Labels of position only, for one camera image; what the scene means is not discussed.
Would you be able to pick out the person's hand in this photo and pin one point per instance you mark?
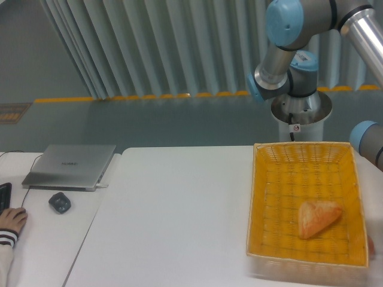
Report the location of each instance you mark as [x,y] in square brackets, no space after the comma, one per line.
[13,221]

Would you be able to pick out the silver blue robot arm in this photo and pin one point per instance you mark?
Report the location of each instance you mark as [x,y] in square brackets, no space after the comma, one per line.
[287,75]

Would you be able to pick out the black small controller device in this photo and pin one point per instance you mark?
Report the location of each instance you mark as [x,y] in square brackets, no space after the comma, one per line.
[60,203]

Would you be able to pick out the silver closed laptop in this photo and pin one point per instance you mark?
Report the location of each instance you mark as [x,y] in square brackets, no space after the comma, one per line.
[70,167]

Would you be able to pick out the yellow wicker basket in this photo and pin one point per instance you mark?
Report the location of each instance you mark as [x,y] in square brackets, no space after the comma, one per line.
[287,175]

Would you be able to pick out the red pepper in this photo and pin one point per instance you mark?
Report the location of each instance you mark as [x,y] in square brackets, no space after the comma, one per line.
[371,247]

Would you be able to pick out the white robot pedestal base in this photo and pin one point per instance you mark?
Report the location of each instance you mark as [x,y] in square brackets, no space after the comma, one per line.
[301,119]

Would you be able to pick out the triangular bread piece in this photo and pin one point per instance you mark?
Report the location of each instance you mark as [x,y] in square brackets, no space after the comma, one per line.
[315,216]

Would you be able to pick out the white striped sleeve forearm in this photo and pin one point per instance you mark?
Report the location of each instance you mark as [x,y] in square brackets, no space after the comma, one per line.
[8,239]

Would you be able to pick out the pleated grey curtain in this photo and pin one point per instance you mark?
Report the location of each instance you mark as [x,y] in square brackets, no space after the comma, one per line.
[162,48]

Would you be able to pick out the black keyboard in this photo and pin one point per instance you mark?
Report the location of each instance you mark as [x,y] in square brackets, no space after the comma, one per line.
[5,196]

